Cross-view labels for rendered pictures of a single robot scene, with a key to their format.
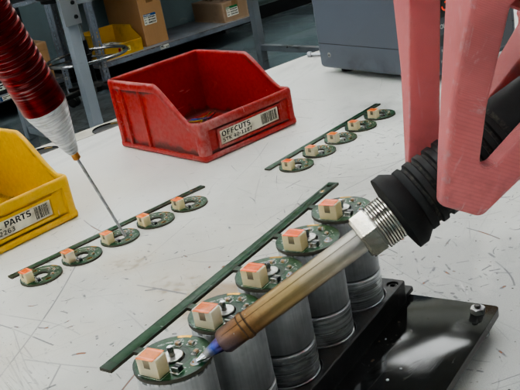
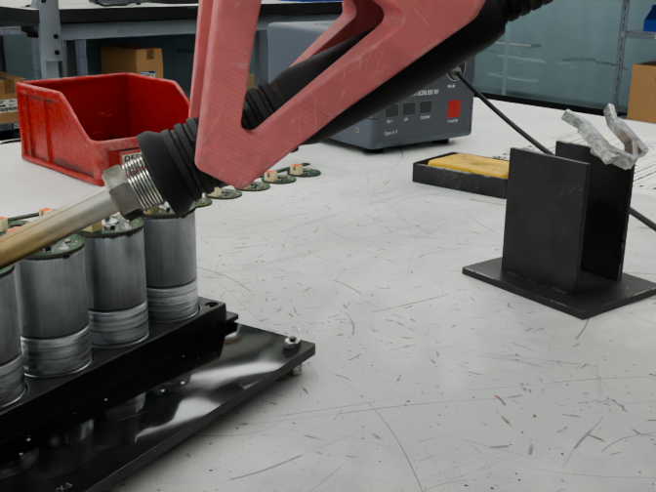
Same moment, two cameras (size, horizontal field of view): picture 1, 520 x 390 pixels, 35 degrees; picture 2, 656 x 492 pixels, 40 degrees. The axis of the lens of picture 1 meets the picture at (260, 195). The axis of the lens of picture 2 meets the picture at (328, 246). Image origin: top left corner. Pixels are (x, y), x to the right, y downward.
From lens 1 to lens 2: 0.08 m
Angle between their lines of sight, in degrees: 6
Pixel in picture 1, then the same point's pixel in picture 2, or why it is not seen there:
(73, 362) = not seen: outside the picture
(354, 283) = (160, 289)
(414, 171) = (179, 129)
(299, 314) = (65, 293)
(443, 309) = (259, 339)
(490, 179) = (252, 148)
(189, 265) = not seen: hidden behind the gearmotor
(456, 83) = (216, 27)
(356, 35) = not seen: hidden behind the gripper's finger
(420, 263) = (268, 303)
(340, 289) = (133, 285)
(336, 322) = (122, 320)
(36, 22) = (20, 57)
